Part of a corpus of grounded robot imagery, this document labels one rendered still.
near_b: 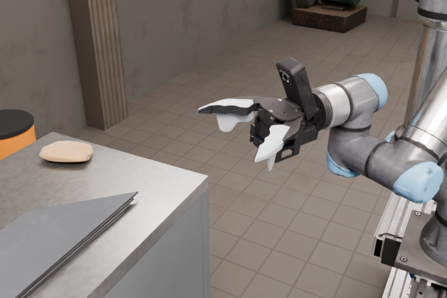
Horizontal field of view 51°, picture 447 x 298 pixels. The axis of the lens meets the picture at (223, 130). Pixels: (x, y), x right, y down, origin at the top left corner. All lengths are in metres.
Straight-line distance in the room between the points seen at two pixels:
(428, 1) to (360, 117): 0.29
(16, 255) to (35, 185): 0.31
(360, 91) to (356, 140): 0.09
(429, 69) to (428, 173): 0.30
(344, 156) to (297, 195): 2.24
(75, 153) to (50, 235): 0.36
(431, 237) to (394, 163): 0.37
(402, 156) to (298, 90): 0.23
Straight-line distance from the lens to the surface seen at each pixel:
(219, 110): 0.77
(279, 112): 0.75
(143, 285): 1.22
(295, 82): 0.73
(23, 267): 1.11
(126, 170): 1.40
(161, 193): 1.29
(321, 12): 6.93
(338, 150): 0.92
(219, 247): 2.71
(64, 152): 1.47
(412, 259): 1.18
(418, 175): 0.84
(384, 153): 0.87
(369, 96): 0.88
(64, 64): 3.84
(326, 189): 3.23
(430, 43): 1.06
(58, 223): 1.20
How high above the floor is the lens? 1.78
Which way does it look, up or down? 27 degrees down
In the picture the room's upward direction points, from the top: straight up
